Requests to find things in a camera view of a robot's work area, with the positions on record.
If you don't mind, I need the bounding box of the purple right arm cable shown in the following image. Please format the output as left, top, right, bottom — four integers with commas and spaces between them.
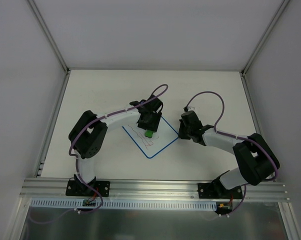
184, 90, 279, 222

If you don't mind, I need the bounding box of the aluminium corner frame post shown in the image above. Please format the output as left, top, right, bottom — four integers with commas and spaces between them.
241, 0, 291, 76
26, 0, 69, 74

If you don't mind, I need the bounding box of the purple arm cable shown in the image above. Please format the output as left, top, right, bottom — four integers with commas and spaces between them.
184, 90, 279, 222
26, 84, 169, 225

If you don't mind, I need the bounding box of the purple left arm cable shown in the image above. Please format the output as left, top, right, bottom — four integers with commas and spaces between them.
26, 84, 169, 225

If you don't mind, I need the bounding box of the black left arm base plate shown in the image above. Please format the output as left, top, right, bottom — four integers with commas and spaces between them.
65, 179, 111, 197

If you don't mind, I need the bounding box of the green whiteboard eraser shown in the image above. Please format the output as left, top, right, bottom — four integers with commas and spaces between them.
144, 130, 154, 139

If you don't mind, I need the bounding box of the aluminium corner frame post left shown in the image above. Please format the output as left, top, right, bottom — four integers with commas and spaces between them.
26, 0, 69, 74

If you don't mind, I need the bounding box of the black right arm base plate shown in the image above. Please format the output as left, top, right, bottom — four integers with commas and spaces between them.
197, 181, 243, 200

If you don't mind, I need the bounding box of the aluminium front rail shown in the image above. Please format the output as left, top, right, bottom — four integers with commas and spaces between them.
19, 177, 292, 203

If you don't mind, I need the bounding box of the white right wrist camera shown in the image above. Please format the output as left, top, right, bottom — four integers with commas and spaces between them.
183, 106, 196, 112

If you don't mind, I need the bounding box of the aluminium corner frame post right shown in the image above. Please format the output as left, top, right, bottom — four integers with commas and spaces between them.
241, 0, 291, 76

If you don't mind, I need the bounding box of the blue-framed small whiteboard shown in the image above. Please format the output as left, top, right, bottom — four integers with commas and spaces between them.
122, 116, 178, 159

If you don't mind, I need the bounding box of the white slotted cable duct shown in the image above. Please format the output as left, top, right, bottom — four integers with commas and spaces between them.
30, 198, 217, 212

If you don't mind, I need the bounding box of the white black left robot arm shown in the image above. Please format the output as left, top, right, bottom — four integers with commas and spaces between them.
68, 94, 164, 196

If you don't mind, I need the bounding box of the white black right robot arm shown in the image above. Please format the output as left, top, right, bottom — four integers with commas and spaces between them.
178, 110, 280, 199

